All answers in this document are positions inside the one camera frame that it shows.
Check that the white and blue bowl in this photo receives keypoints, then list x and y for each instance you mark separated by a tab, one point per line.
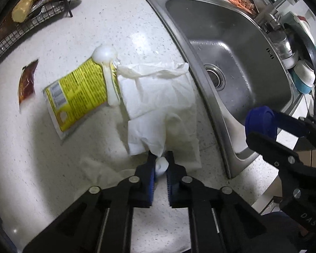
304	76

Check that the white plastic spoon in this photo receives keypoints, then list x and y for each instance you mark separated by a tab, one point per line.
108	66

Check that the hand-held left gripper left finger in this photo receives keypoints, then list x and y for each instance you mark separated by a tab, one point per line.
152	189

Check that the chrome faucet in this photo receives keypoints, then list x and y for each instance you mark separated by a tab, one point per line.
270	15

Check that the stainless steel pot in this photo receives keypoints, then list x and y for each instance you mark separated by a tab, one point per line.
284	46

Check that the white paper towel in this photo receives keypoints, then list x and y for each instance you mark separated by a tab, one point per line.
160	105

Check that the brown sauce packet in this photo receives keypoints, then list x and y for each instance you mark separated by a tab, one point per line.
26	84

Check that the sink drain strainer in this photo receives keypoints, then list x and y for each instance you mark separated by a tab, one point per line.
214	75

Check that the blue bottle cap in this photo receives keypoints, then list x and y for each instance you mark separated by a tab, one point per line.
260	121

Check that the orange scrub sponge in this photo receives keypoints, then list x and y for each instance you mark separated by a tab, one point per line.
239	1

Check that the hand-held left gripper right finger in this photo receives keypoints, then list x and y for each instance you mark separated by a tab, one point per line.
169	189

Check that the ginger root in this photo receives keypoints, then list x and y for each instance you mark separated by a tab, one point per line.
29	2

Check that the yellow printed packet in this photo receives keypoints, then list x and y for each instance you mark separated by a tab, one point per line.
76	95

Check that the stainless steel sink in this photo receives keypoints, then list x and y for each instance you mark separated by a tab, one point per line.
239	44

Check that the crumpled clear plastic film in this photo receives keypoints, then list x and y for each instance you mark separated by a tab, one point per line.
102	171

